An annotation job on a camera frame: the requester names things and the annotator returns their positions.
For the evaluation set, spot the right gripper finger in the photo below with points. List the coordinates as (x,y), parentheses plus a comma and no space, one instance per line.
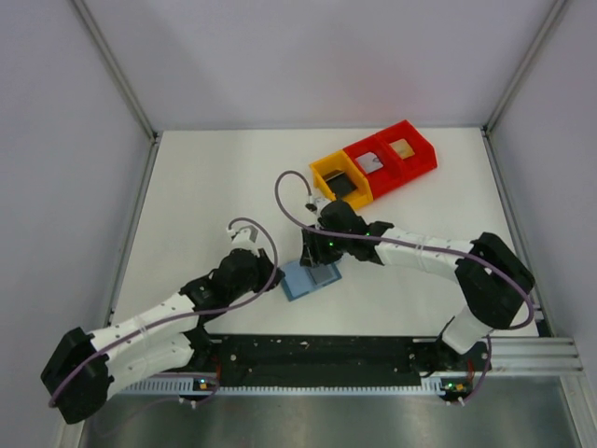
(325,257)
(306,259)

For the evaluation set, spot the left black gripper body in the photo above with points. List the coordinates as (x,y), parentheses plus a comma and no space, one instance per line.
(269,272)

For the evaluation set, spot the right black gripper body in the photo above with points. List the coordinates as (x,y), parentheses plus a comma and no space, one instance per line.
(315,250)

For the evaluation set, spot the black credit card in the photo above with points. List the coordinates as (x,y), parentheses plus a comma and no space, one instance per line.
(322,275)

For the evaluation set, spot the blue leather card holder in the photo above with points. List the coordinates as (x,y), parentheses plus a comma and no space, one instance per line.
(298,283)

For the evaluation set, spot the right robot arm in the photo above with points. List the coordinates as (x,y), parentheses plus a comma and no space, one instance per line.
(494,282)

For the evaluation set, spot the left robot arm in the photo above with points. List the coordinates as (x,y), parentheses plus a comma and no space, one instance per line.
(86,369)

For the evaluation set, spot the black card in yellow bin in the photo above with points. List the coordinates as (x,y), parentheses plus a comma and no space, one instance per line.
(340,184)

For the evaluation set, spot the silver card in red bin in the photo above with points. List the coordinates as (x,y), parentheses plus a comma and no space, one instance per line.
(369,163)

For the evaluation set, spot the gold card in red bin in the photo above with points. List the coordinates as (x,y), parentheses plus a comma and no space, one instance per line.
(402,148)

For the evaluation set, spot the yellow plastic bin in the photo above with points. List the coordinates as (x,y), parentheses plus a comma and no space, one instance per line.
(340,161)

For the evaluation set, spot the middle red plastic bin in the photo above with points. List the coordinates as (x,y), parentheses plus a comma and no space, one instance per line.
(385,180)

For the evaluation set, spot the red plastic bin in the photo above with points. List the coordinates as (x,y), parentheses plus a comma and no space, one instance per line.
(385,180)
(414,154)

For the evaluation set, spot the far red plastic bin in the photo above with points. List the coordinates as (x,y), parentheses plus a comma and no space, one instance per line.
(414,154)

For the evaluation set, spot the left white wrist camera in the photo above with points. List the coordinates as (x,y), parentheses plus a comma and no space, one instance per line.
(245,237)

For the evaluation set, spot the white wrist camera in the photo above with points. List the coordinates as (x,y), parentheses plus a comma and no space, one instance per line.
(316,204)
(245,237)

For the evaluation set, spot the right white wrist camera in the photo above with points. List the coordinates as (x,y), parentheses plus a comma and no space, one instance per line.
(316,204)

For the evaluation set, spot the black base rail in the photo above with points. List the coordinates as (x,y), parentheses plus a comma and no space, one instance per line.
(319,361)

